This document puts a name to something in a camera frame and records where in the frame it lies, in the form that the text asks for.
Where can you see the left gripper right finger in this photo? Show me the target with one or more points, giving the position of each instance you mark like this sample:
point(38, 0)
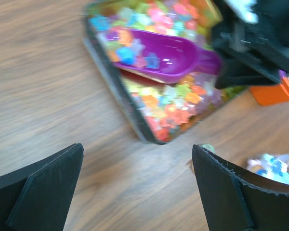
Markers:
point(235, 199)

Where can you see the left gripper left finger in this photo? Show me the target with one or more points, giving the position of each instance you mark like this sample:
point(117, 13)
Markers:
point(37, 197)

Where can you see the gummy candy tin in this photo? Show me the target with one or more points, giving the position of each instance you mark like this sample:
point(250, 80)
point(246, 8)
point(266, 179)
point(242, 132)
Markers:
point(158, 112)

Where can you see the clear glass jar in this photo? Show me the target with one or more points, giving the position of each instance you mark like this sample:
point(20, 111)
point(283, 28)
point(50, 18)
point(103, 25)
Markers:
point(273, 167)

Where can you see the orange plastic candy box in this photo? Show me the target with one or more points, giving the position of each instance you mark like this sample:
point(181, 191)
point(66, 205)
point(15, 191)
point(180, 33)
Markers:
point(270, 95)

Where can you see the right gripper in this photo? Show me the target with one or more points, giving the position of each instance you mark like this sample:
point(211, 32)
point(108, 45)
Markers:
point(253, 42)

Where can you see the purple plastic scoop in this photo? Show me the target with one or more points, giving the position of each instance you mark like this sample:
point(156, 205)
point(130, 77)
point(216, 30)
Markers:
point(161, 58)

